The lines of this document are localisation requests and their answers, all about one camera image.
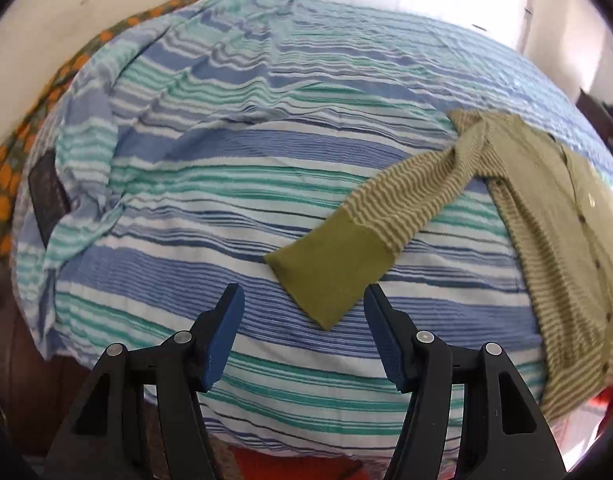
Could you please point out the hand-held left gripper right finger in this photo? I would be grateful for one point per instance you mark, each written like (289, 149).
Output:
(384, 335)

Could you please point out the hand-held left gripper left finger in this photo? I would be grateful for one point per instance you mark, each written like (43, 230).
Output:
(225, 332)

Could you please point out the green striped cardigan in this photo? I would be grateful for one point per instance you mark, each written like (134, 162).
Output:
(561, 210)

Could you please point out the dark hanging clothes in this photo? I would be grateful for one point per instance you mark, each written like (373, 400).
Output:
(601, 115)

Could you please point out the blue green striped bed blanket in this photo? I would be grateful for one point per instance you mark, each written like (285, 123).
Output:
(236, 160)

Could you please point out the orange dotted green blanket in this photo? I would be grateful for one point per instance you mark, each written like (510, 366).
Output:
(6, 180)

